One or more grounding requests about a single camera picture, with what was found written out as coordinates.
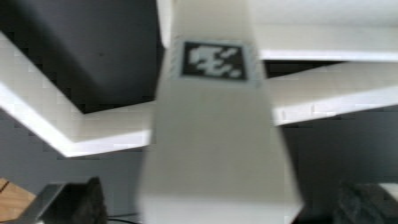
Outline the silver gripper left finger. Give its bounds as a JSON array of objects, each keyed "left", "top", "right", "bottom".
[{"left": 11, "top": 177, "right": 107, "bottom": 224}]

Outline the white U-shaped fence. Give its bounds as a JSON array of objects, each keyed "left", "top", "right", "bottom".
[{"left": 0, "top": 34, "right": 398, "bottom": 157}]

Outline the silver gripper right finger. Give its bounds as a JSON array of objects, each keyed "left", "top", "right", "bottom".
[{"left": 333, "top": 182, "right": 398, "bottom": 224}]

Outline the white desk top tray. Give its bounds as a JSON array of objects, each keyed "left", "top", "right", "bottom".
[{"left": 155, "top": 0, "right": 398, "bottom": 62}]

